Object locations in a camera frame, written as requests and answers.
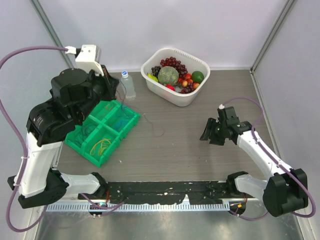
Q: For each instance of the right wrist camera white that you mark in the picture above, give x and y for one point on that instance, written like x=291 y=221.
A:
x=221 y=107

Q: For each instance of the slotted white cable duct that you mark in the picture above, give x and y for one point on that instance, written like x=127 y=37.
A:
x=185 y=206

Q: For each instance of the cherry cluster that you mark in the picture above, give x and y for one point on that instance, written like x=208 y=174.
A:
x=186 y=84

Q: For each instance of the red apple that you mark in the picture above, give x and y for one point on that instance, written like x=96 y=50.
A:
x=170 y=87

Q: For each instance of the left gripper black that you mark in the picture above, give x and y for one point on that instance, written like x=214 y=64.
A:
x=112 y=82

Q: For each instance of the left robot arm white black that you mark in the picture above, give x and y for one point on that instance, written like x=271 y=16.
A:
x=41 y=184

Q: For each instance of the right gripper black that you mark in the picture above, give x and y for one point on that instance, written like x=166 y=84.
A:
x=209 y=132

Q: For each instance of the clear water bottle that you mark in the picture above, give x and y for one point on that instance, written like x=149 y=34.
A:
x=128 y=86

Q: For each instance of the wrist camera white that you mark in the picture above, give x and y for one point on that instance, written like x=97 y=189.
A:
x=221 y=107
x=87 y=58

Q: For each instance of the red grape bunch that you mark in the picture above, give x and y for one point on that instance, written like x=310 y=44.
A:
x=175 y=63

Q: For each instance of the yellow banana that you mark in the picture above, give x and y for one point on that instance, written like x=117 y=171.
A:
x=152 y=77

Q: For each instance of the white plastic basket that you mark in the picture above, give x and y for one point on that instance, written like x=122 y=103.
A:
x=192 y=63

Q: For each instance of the dark grape bunch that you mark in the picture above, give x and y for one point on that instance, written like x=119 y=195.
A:
x=155 y=71

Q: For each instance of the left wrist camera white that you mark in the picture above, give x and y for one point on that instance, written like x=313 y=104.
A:
x=87 y=58

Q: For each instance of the green compartment tray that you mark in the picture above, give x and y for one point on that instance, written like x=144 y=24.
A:
x=102 y=132

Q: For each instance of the green lime fruit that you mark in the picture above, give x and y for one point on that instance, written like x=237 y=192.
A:
x=197 y=77

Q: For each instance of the green round melon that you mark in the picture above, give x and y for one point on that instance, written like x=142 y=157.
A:
x=168 y=76

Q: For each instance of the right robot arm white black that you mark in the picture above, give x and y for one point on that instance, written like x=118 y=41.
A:
x=283 y=189

